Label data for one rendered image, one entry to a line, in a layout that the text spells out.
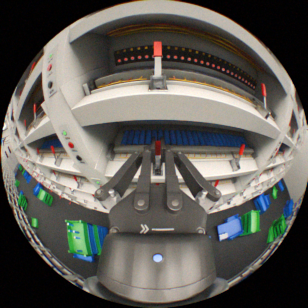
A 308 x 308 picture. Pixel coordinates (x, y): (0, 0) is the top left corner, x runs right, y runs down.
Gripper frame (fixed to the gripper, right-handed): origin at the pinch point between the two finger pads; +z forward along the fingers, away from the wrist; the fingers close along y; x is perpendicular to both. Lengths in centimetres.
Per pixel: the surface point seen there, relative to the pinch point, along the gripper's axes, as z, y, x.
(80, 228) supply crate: -12, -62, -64
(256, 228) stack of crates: -29, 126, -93
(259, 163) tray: 0.7, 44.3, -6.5
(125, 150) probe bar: 5.4, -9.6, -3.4
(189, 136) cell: 10.6, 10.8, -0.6
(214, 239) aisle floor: -12, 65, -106
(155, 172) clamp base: 1.2, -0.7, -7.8
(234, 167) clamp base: 0.7, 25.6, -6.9
